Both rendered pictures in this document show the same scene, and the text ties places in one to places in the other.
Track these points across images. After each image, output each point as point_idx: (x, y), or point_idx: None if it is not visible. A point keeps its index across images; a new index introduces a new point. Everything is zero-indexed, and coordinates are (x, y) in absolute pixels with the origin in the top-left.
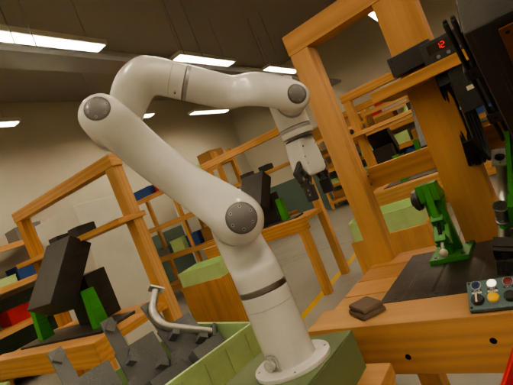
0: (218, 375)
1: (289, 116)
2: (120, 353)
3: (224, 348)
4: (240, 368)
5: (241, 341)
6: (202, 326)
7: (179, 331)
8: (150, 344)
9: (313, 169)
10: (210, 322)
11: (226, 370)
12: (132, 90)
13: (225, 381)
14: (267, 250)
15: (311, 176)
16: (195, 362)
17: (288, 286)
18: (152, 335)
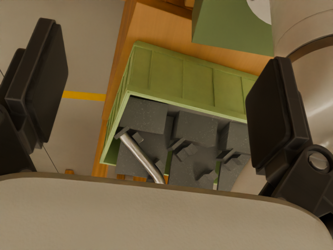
0: (204, 87)
1: None
2: (207, 188)
3: (185, 99)
4: (175, 71)
5: (157, 88)
6: (127, 146)
7: (152, 162)
8: (179, 174)
9: (271, 239)
10: (108, 143)
11: (193, 83)
12: None
13: (198, 77)
14: (312, 118)
15: (286, 199)
16: (222, 116)
17: (324, 26)
18: (172, 180)
